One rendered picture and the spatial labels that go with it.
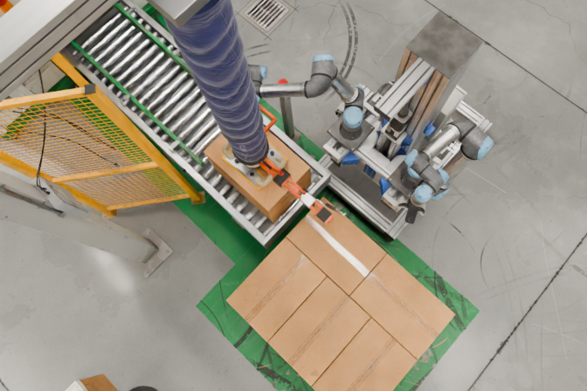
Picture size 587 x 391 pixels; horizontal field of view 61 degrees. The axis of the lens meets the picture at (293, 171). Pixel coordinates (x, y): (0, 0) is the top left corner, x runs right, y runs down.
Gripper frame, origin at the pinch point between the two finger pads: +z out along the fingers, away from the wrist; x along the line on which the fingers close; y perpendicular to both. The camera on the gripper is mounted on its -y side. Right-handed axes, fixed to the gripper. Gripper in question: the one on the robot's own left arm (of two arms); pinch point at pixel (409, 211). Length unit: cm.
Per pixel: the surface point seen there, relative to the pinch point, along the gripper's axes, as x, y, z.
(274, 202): 77, -8, 48
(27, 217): 173, -67, -38
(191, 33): 96, 5, -121
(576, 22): -114, 251, 143
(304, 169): 66, 18, 48
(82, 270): 222, -93, 142
